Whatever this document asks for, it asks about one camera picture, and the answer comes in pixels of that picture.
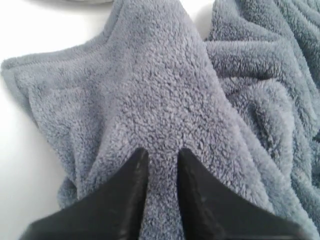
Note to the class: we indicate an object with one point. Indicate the grey-blue fluffy towel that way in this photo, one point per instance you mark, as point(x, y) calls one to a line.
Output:
point(245, 101)

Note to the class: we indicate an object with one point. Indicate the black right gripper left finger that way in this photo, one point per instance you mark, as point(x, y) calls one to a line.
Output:
point(113, 212)

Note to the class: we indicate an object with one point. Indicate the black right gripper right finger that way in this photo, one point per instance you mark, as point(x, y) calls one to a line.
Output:
point(211, 211)

